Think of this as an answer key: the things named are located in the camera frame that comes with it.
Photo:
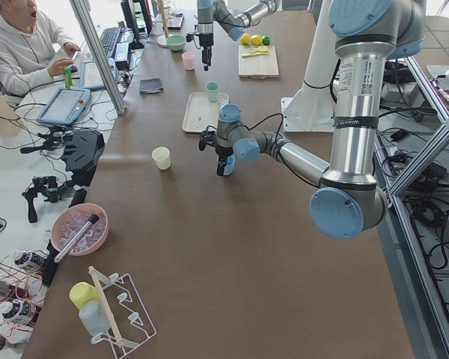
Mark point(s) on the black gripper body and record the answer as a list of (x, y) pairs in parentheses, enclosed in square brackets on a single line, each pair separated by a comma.
[(223, 152), (206, 40)]

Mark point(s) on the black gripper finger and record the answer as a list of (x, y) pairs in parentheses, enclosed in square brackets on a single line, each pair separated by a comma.
[(221, 166), (206, 57)]

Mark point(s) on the light blue cup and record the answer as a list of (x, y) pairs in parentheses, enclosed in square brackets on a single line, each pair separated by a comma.
[(229, 166)]

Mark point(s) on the pink cup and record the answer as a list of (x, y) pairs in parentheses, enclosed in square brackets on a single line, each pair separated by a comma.
[(188, 59)]

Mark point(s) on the green cup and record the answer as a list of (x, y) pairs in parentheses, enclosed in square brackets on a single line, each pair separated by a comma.
[(212, 89)]

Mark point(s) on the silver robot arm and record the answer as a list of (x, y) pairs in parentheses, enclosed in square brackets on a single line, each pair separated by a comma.
[(347, 200), (211, 12)]

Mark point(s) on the cream rabbit tray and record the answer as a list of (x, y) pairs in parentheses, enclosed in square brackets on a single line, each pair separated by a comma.
[(201, 113)]

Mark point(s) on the green bowl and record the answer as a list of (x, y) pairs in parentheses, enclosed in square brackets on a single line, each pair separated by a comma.
[(176, 42)]

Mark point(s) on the yellow plastic knife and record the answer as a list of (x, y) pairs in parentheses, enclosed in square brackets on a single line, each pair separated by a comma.
[(248, 55)]

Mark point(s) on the whole yellow lemon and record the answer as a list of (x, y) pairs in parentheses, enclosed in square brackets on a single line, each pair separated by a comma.
[(245, 39)]

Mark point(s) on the wooden stand with base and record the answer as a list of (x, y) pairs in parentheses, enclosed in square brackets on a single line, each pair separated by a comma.
[(162, 40)]

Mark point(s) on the wooden cutting board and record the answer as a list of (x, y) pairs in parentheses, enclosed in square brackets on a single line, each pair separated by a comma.
[(258, 67)]

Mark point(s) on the cream cup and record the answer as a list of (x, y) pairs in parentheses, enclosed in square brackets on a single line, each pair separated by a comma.
[(162, 158)]

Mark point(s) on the grey folded cloth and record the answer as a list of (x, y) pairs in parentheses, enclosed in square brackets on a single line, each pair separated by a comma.
[(147, 86)]

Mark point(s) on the black keyboard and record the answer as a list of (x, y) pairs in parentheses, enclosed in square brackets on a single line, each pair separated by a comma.
[(109, 39)]

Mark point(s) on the blue teach pendant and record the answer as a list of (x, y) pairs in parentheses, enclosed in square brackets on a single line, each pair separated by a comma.
[(90, 77), (65, 107)]

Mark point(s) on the black device on desk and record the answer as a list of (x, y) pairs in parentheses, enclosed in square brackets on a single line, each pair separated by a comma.
[(81, 155)]

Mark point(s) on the pink bowl with ice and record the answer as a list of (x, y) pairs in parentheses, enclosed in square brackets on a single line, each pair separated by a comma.
[(69, 223)]

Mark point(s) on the seated person in hoodie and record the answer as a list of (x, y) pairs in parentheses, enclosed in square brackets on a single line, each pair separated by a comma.
[(34, 50)]

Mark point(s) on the yellow cup on rack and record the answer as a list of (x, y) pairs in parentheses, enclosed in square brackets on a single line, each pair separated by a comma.
[(81, 293)]

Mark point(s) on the translucent cup on rack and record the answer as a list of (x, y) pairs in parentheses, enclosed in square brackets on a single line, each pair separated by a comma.
[(93, 317)]

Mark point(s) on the aluminium frame post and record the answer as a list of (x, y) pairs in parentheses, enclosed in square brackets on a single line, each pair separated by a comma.
[(82, 14)]

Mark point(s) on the metal scoop handle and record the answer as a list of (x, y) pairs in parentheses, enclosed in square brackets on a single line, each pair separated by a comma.
[(75, 239)]

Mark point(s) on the white wire cup rack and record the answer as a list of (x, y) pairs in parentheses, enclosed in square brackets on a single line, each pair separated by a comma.
[(131, 324)]

